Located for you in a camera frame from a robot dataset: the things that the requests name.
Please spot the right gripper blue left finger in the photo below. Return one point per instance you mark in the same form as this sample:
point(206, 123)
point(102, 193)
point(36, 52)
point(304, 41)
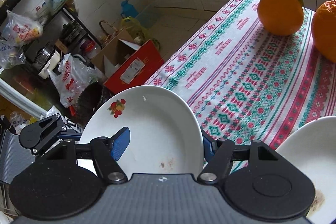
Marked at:
point(106, 153)

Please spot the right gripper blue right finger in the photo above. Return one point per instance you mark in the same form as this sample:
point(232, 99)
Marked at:
point(218, 154)

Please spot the white plate with fruit print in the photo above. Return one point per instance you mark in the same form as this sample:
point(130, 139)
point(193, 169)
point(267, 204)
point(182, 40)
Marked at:
point(165, 136)

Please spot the plain white deep plate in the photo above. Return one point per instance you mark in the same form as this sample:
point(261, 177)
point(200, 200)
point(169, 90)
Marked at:
point(311, 149)

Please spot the white red plastic bag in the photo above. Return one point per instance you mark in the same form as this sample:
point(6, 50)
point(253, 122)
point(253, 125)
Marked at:
point(74, 77)

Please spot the patterned red green tablecloth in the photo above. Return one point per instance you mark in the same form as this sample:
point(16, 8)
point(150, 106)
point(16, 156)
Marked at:
point(243, 83)

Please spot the red cardboard box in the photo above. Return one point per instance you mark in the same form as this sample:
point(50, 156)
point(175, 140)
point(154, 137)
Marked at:
point(136, 70)

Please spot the brown cardboard box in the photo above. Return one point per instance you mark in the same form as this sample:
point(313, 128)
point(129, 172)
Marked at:
point(115, 53)

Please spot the black storage shelf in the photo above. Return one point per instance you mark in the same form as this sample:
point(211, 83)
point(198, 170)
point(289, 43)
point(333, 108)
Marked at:
point(20, 31)

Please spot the blue thermos jug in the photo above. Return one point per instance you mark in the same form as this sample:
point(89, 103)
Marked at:
point(128, 10)

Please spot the orange with leafy stem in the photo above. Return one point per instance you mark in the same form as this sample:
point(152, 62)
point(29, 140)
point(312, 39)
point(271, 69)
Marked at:
point(281, 17)

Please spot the orange without leaves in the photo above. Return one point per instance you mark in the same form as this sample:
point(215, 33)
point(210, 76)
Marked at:
point(323, 30)

